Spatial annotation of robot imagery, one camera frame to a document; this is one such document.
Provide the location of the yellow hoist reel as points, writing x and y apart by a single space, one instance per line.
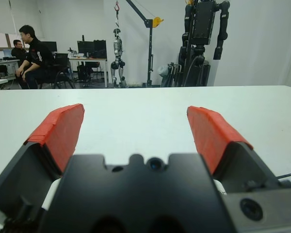
157 22

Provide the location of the silver hanging humanoid robot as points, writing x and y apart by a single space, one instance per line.
117 46

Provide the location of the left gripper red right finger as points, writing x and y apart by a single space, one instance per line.
213 136

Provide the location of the grey folded equipment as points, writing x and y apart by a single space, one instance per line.
169 75

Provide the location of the white office desk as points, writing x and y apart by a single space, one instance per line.
87 59

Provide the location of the person in black clothes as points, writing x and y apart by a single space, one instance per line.
38 53

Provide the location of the black equipment case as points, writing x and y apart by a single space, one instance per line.
100 48

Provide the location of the small black monitor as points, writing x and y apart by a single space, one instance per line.
51 46

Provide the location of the black humanoid robot on stand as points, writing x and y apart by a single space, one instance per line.
203 24

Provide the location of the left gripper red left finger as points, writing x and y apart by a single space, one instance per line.
60 131

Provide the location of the seated person with glasses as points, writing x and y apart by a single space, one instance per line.
17 52

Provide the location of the long white workbench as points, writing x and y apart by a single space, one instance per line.
4 64

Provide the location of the black computer tower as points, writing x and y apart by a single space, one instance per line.
83 72

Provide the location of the black office chair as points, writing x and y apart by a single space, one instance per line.
51 72

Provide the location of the black gantry crane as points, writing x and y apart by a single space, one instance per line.
150 48

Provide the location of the large black monitor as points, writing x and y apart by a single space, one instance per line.
86 47

